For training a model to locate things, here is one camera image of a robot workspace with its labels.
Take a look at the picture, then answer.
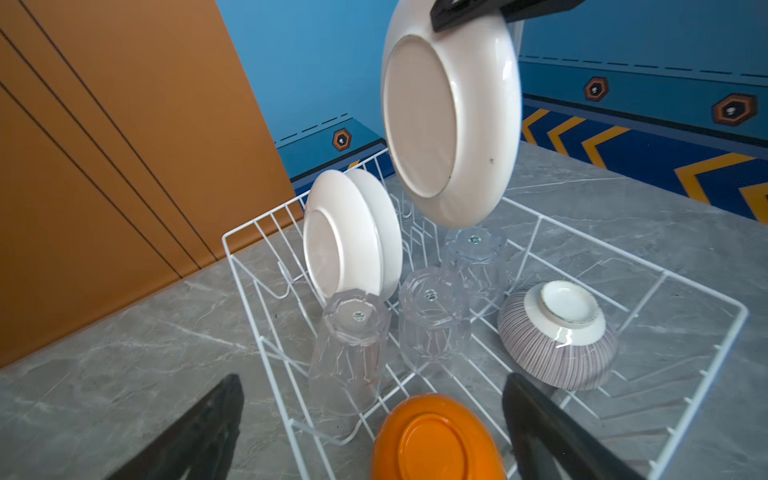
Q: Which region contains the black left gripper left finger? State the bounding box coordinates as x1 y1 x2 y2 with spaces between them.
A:
109 374 245 479

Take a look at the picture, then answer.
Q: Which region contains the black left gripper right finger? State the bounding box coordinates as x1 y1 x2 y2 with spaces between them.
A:
502 373 641 479

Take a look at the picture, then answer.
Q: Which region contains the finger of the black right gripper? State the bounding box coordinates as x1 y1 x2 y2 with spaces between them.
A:
430 0 584 33

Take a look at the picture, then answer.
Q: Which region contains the white watermelon pattern plate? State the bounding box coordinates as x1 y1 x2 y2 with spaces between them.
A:
381 1 522 229

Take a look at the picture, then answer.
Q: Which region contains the white plate teal rim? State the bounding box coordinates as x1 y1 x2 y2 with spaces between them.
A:
302 170 383 300

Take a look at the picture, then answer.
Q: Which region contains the striped ceramic bowl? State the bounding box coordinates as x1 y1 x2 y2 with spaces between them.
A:
497 280 619 391

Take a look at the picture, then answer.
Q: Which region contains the orange bowl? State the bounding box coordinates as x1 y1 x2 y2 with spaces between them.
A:
371 393 506 479

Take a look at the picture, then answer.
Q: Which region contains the clear glass tumbler left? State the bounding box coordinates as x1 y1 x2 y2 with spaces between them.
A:
308 289 391 416

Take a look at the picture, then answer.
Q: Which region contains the clear glass tumbler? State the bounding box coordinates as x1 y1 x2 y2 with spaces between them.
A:
441 225 510 312
308 289 391 416
398 266 471 377

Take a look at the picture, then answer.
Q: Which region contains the clear glass tumbler middle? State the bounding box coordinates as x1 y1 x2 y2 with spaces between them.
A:
398 266 471 377

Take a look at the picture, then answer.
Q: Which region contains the clear glass tumbler right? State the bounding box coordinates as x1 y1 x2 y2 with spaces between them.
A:
441 225 510 312

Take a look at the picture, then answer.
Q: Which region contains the white wire dish rack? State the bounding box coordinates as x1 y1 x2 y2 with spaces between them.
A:
222 144 749 479

